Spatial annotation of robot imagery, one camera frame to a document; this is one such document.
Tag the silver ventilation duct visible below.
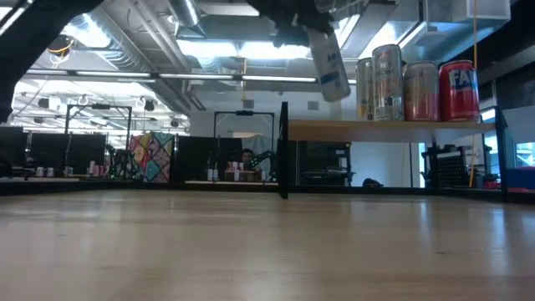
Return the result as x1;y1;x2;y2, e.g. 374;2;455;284
62;0;206;114

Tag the black pegboard cart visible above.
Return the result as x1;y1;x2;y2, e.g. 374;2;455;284
420;143;474;190

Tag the black metal table frame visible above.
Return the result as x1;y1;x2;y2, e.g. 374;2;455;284
0;179;535;206

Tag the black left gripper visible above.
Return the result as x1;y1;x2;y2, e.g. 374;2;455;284
246;0;338;48

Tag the white ceiling duct box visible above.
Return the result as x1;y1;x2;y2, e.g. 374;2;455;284
424;0;512;24

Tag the colourful patchwork panel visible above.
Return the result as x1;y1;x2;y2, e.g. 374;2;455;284
127;132;175;184

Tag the blue bin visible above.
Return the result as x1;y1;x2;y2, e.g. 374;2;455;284
504;166;535;191

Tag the black storage cabinet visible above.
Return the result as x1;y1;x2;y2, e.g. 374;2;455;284
288;140;355;188

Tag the wooden shelf with black frame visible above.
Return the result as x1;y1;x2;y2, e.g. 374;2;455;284
277;101;510;204

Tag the white blue tall beverage can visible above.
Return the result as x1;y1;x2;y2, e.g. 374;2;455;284
308;28;353;104

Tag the bright ceiling light panel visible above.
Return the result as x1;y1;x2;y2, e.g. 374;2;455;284
175;39;313;60

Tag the white pink beverage can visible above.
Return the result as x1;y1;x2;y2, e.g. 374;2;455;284
403;61;441;122

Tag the yellow cable reel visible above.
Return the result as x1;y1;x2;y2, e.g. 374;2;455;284
49;35;76;58

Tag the tall silver beverage can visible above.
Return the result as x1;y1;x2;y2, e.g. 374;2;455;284
355;57;376;122
371;43;405;122

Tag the black rig frame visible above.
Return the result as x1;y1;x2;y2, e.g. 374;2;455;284
64;103;134;135
213;110;276;139

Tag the person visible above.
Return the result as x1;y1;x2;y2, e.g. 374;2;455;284
238;147;258;171

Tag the black partition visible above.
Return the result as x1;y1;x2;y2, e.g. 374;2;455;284
0;126;108;181
173;135;243;183

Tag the long ceiling light tube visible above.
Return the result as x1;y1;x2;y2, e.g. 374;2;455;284
24;69;359;84

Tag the red Fanta can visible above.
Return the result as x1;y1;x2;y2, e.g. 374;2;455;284
437;59;481;123

